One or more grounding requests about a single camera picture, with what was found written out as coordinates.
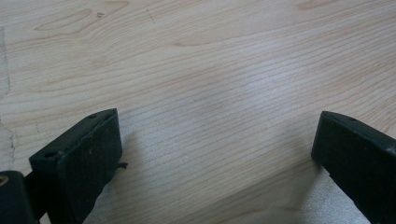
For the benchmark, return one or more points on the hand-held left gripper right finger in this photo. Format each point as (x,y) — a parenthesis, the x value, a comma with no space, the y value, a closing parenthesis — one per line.
(358,155)

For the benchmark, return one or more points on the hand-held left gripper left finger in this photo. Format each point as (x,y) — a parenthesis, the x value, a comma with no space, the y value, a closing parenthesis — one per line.
(81,161)

